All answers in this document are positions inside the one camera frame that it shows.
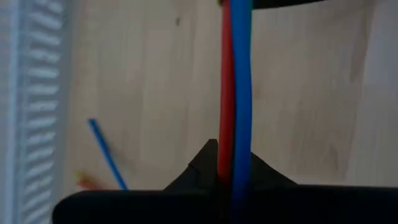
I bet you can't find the white slotted cable duct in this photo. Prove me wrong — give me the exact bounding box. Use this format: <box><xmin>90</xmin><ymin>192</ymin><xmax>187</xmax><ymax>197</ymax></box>
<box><xmin>0</xmin><ymin>0</ymin><xmax>68</xmax><ymax>224</ymax></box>

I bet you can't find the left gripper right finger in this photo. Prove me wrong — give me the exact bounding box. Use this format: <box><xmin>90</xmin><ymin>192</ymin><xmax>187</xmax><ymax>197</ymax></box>
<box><xmin>250</xmin><ymin>151</ymin><xmax>398</xmax><ymax>224</ymax></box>

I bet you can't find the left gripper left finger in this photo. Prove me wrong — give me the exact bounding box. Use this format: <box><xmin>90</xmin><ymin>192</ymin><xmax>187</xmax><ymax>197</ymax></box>
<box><xmin>52</xmin><ymin>138</ymin><xmax>219</xmax><ymax>224</ymax></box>

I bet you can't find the bundle of coloured wires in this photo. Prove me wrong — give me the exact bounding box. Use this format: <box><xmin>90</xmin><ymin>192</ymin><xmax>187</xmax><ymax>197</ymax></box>
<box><xmin>216</xmin><ymin>0</ymin><xmax>236</xmax><ymax>189</ymax></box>

